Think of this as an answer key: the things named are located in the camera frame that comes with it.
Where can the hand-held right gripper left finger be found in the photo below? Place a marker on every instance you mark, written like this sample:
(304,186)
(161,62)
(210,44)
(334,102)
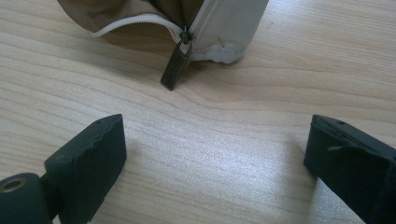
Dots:
(87,169)

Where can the dark metal zipper pull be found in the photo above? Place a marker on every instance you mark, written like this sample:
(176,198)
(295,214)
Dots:
(175,67)

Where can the white zipper pouch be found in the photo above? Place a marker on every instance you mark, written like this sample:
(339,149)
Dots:
(174,21)

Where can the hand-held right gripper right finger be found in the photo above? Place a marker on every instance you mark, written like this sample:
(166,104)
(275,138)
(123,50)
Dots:
(351,168)

